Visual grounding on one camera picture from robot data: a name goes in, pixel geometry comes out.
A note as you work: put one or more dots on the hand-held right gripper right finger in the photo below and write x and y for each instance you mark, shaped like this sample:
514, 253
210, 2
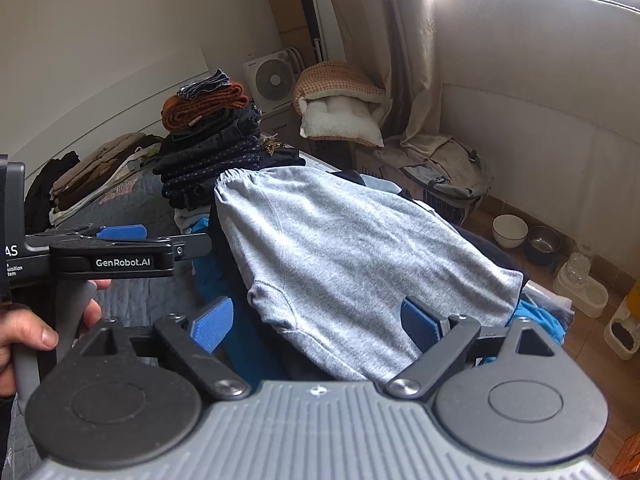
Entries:
422, 322

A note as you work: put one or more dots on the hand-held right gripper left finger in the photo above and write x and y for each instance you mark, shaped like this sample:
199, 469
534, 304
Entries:
215, 322

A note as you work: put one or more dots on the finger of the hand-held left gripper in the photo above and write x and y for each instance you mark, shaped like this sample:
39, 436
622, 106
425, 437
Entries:
192, 247
122, 232

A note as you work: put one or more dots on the light grey pants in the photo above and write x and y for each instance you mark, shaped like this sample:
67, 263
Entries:
350, 260

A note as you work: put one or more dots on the stack of folded brown clothes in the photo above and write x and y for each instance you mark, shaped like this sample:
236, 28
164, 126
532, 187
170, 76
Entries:
95, 175

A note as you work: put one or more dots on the stack of folded black clothes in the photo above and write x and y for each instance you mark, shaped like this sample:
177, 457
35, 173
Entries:
215, 165

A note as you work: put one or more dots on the person's left hand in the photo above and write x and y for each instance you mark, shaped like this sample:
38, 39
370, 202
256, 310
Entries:
27, 330

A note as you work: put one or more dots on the grey quilted bedspread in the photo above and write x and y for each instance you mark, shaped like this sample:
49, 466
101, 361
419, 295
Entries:
125, 300

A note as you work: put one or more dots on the black jacket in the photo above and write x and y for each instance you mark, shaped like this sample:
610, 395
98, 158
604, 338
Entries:
45, 190

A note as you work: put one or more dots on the black folded garment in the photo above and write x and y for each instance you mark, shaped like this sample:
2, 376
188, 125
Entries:
480, 242

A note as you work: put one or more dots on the dark laundry basket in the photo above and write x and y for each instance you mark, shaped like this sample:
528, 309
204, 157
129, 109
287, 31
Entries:
450, 205

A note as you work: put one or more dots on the white bowl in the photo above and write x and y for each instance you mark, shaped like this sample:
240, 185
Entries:
510, 230

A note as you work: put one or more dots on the white headboard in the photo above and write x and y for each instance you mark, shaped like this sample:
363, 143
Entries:
125, 100

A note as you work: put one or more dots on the orange folded garment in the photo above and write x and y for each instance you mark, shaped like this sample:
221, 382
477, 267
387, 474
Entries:
205, 107

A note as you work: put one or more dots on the steel bowl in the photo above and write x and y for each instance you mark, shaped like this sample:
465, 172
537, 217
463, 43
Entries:
542, 245

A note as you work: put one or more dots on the grey backpack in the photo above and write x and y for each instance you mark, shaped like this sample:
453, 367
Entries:
450, 165

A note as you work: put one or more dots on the white pet water dispenser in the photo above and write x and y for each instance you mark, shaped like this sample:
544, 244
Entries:
580, 285

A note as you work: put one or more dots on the small patterned dark cloth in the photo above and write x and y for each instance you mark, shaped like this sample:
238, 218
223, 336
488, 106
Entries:
205, 84

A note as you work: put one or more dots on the cardboard box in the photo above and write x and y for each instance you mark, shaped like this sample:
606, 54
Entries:
370, 160

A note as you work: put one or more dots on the white fan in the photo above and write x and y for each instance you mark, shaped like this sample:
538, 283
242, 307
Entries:
272, 80

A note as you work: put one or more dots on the white cushion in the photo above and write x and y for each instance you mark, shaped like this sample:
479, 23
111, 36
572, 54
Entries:
340, 122

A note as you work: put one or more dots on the white pet feeder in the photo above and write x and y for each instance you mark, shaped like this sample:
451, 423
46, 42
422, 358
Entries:
622, 330

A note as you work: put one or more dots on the orange checked cushion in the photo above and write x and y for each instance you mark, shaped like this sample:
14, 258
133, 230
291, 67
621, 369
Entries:
335, 80

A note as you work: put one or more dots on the beige curtain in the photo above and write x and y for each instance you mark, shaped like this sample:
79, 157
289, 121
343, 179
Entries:
385, 35

